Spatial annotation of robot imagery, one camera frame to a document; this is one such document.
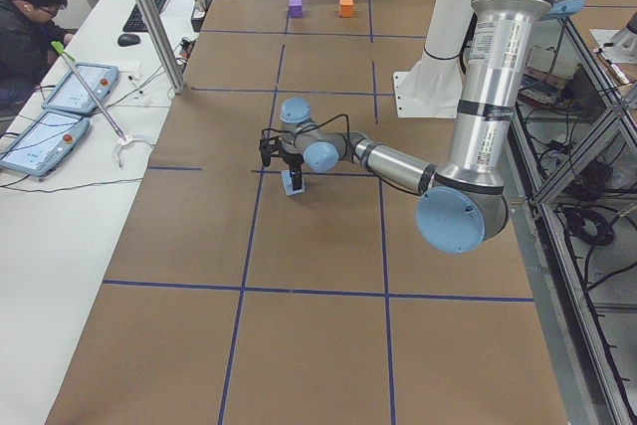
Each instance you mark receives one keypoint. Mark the seated person in black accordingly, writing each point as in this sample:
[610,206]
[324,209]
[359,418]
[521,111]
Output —
[27,31]

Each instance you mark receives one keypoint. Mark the black computer mouse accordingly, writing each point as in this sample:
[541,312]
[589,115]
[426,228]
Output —
[128,39]

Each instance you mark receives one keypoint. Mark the aluminium frame rack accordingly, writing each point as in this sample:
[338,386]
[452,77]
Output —
[573,144]

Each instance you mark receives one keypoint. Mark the lower teach pendant tablet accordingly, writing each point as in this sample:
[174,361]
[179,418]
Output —
[45,143]

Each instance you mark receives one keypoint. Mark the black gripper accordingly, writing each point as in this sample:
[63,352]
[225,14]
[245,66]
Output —
[294,160]

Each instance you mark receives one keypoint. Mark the light blue foam block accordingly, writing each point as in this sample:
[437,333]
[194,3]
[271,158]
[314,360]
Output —
[287,183]

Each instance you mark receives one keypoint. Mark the upper teach pendant tablet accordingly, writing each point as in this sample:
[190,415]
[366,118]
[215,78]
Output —
[69,95]

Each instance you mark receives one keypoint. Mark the grabber stick with green handle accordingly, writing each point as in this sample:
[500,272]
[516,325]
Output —
[124,140]

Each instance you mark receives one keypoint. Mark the purple foam block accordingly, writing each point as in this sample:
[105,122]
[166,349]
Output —
[296,9]

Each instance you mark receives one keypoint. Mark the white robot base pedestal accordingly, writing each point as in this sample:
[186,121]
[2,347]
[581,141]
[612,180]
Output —
[433,86]

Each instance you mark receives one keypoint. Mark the aluminium frame post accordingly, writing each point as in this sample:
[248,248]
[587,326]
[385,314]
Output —
[161,44]

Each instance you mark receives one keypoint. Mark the orange foam block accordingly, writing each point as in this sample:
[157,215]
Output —
[346,8]

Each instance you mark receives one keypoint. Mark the teach pendant tablet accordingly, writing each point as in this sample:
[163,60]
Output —
[45,143]
[69,95]

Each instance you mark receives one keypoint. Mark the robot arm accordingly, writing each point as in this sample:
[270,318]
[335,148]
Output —
[471,71]

